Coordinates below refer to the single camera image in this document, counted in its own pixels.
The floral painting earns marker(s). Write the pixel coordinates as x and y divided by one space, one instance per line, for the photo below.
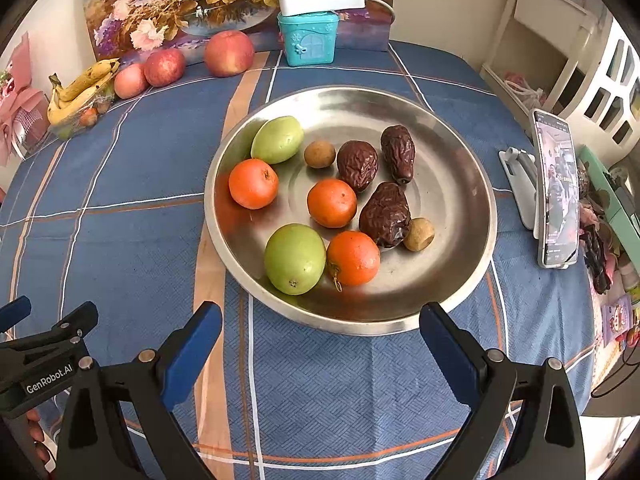
132 29

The white phone stand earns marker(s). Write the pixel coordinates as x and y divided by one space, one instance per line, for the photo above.
521 172

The clear plastic fruit tray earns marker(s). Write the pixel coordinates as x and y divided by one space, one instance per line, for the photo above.
80 119

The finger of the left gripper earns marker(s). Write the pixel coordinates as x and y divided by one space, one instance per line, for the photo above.
14 312
74 326

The small green mango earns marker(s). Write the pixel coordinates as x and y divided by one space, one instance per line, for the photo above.
294 259

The person hand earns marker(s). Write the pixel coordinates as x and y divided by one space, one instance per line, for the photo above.
36 433

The orange tangerine with stem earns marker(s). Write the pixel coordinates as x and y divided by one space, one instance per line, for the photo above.
353 259

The pale pink apple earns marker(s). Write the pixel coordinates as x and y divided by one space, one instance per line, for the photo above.
130 81

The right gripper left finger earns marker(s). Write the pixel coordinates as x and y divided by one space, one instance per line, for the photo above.
94 441

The pink flower bouquet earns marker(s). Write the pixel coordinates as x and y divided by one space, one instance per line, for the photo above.
24 122

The teal toy house box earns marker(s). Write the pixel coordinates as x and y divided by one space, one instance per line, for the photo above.
308 39

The smartphone on stand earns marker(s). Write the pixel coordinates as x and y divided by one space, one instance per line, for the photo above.
556 224

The round dark passion fruit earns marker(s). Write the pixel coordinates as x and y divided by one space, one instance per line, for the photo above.
357 164

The banana bunch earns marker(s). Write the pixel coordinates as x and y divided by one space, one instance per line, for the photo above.
67 101

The red apple right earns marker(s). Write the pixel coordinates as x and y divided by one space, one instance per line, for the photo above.
229 53

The blue plaid tablecloth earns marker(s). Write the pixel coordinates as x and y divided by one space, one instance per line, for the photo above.
115 216

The silver metal plate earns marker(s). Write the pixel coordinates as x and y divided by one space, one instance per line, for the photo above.
449 187

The brown longan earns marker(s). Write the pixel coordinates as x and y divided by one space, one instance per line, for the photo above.
421 234
319 154

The dark red apple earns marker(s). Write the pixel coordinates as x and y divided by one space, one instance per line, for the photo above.
164 67

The white shelf rack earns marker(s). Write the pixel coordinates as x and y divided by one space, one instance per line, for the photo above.
586 68

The large green mango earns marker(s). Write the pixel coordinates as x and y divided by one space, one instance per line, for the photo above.
277 140

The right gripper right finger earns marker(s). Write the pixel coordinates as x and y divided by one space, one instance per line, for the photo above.
546 442

